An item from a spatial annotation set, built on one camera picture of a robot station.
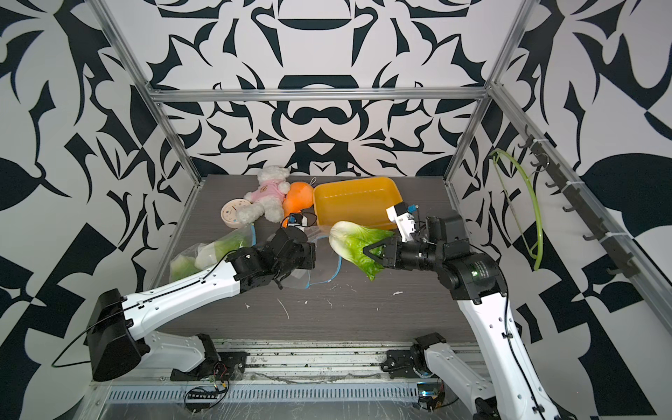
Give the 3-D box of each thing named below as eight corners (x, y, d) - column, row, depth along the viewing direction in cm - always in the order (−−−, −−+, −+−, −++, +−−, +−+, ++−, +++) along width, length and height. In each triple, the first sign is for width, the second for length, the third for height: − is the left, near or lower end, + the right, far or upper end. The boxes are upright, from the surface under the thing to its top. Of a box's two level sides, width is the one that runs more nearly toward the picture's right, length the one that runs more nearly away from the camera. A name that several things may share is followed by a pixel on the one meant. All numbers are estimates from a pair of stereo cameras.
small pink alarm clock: (218, 228, 104) (215, 223, 102) (226, 203, 112) (224, 198, 110) (242, 228, 104) (240, 224, 102) (249, 204, 112) (247, 199, 110)
